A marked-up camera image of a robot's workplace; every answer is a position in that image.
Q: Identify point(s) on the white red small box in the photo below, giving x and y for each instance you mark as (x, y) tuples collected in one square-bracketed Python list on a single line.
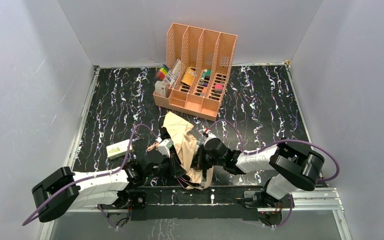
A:
[(161, 89)]

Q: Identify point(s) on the white and yellow box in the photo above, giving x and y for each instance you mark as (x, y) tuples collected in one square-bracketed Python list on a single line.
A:
[(117, 150)]

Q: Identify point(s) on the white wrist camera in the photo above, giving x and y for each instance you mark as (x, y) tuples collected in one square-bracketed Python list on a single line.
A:
[(208, 135), (164, 147)]

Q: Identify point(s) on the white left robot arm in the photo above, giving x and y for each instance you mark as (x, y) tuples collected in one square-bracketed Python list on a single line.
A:
[(65, 189)]

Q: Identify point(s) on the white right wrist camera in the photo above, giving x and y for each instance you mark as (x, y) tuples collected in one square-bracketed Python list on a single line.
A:
[(208, 135)]

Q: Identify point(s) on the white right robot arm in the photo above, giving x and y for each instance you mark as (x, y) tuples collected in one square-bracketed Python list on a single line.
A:
[(297, 165)]

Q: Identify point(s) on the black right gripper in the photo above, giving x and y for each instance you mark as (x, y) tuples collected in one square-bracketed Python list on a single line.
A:
[(199, 160)]

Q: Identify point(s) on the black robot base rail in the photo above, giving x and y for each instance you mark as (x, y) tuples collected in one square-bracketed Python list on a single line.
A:
[(219, 202)]

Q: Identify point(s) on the yellow notebook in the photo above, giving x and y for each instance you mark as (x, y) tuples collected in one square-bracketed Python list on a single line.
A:
[(189, 76)]

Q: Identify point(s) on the colourful marker set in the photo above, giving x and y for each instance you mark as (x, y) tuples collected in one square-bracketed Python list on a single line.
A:
[(162, 73)]

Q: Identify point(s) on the pink eraser block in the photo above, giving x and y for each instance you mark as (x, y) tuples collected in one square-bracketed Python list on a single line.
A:
[(218, 88)]

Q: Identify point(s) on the orange plastic desk organizer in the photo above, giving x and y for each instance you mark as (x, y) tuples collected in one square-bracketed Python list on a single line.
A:
[(211, 54)]

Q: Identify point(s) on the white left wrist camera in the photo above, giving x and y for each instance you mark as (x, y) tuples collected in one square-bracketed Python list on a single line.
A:
[(164, 147)]

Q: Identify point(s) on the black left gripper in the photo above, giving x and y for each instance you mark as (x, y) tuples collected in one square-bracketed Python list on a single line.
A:
[(177, 166)]

